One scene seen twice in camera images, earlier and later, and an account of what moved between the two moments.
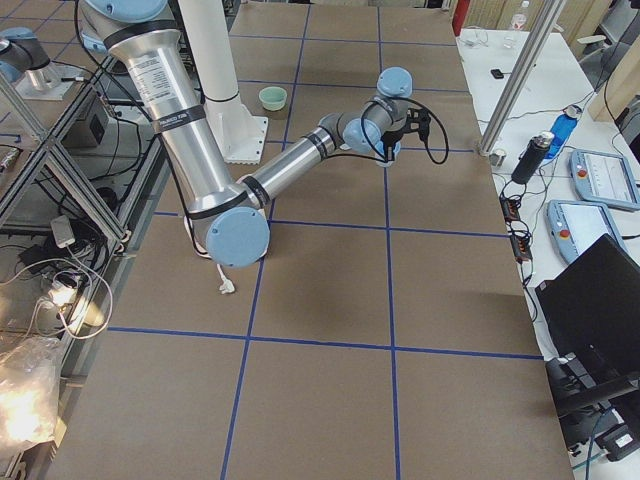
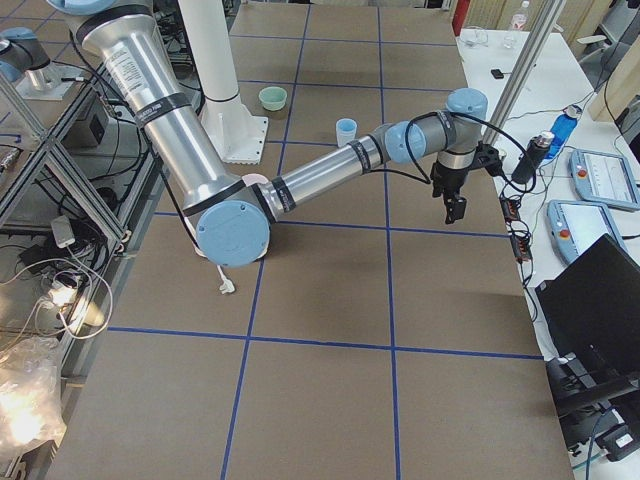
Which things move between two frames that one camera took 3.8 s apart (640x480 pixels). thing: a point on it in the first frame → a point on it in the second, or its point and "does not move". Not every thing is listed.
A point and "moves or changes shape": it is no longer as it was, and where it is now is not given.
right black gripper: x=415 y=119 → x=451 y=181
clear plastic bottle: x=518 y=21 does not move
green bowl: x=273 y=98 does not move
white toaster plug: x=227 y=285 does not move
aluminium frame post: x=524 y=64 does not move
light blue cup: x=380 y=146 moves or changes shape
